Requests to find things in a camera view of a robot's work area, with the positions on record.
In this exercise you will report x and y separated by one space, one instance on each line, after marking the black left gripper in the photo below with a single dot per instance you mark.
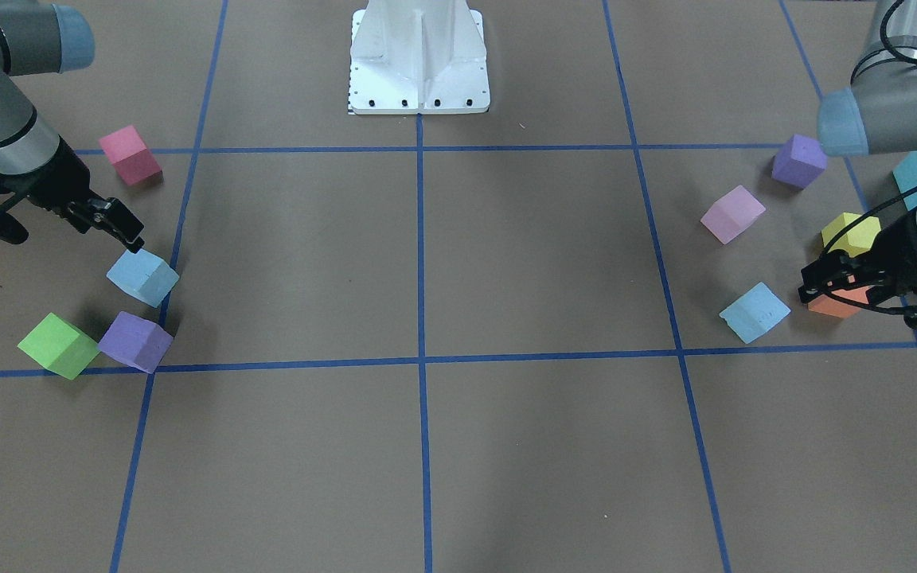
914 256

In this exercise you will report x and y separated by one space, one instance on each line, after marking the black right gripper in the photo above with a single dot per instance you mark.
58 180

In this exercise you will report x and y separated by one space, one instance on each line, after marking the light blue block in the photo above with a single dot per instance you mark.
144 276
755 313

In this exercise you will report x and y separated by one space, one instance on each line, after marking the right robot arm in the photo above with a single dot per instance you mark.
36 163

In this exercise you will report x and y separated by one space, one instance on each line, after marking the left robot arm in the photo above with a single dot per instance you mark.
875 114

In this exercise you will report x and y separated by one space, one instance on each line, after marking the orange foam block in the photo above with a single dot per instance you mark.
839 306

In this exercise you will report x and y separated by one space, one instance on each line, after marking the yellow foam block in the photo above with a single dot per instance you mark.
855 242

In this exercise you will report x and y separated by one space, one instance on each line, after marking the magenta foam block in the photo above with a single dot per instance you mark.
130 156

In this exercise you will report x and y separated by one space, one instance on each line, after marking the purple foam block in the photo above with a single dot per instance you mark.
136 342
799 162

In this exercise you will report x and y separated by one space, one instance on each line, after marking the lilac foam block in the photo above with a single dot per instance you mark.
732 214

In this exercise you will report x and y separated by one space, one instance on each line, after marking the green foam block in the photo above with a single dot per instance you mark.
59 347

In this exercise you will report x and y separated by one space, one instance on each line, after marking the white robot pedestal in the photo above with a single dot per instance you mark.
418 57

